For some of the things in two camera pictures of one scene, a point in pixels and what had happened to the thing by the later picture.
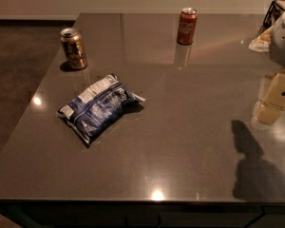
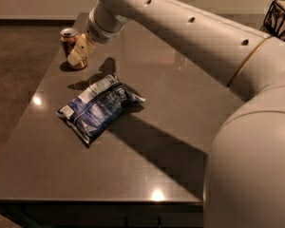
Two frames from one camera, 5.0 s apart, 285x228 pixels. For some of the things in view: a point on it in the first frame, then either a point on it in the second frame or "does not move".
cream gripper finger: (279, 94) to (102, 26)
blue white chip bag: (99, 106) does not move
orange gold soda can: (72, 48) does not move
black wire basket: (275, 10) does not move
